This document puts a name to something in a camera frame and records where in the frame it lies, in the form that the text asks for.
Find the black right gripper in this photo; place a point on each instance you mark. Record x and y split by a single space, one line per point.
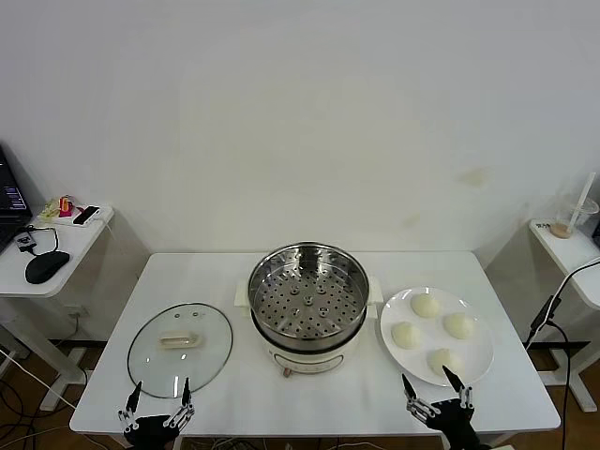
452 424

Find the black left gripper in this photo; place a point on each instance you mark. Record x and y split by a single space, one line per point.
150 431

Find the white steamed baozi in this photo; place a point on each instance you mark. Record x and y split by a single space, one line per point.
407 335
459 325
424 305
440 360

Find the perforated steel steamer basket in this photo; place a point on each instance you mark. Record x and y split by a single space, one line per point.
307 300

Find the white round plate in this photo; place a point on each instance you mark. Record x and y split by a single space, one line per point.
469 300

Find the cream electric cooker pot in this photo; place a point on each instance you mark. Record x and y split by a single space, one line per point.
309 363

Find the black computer mouse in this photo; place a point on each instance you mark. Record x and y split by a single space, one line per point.
46 267

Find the white side desk with laptop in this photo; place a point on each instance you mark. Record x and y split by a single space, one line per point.
70 244

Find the white side desk with cup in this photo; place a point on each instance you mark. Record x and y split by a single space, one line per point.
562 248

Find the black smartphone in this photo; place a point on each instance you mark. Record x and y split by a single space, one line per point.
85 214

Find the white flat device under phone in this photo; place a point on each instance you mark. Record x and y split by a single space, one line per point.
65 221

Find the pink orange small package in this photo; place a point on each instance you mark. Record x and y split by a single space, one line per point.
65 206

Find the yellow snack packet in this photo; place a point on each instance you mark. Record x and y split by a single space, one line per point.
48 211

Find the clear plastic drink cup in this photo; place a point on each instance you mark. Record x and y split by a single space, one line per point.
581 213

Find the white drinking straw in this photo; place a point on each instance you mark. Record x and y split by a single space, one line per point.
581 201

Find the black laptop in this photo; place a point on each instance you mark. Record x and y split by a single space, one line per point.
9 197

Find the white wall socket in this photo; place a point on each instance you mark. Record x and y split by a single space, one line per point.
77 310

